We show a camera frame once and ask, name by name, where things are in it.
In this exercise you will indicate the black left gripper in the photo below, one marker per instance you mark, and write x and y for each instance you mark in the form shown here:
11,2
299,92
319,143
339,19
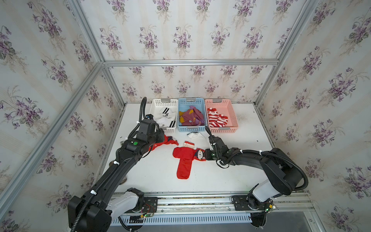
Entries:
160,133

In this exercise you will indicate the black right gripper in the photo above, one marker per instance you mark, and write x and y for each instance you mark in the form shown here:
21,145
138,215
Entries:
207,157

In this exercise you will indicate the red snowflake sock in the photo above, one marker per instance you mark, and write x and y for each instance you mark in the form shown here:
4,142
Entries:
168,140
189,153

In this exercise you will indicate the purple yellow sock front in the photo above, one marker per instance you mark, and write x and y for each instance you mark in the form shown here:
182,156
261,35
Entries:
182,118

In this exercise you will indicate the purple striped sock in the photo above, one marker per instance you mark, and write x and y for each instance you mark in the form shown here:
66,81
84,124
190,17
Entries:
194,117

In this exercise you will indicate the red white striped santa sock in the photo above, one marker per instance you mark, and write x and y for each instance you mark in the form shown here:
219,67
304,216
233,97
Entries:
213,117

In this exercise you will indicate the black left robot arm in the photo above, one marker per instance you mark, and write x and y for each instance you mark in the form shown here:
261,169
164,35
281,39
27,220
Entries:
94,212

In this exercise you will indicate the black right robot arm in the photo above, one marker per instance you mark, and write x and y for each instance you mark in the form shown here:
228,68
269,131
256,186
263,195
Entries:
284,176

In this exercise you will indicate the white plastic basket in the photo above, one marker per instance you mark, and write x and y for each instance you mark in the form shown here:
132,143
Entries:
159,103

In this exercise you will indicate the blue plastic basket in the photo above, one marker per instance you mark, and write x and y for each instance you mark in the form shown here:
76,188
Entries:
184,104

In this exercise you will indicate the pink plastic basket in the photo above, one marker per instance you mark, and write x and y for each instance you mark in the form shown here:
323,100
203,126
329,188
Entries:
223,106

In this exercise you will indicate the plain red sock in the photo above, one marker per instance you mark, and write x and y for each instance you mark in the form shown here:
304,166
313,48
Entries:
184,168

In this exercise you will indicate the red beige cuff sock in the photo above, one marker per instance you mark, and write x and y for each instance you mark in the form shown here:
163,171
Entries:
188,144

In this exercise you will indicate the brown plaid cylinder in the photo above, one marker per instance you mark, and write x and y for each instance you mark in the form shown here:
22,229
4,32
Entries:
123,181

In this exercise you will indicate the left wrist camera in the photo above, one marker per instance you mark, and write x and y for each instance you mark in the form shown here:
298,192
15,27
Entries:
150,116

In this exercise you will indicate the aluminium rail front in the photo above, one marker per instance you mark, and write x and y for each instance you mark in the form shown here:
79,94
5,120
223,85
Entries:
219,202

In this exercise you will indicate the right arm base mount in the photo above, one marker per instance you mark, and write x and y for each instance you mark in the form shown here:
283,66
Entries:
249,202

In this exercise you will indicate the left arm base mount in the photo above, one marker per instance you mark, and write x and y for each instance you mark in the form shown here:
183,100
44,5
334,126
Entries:
146,205

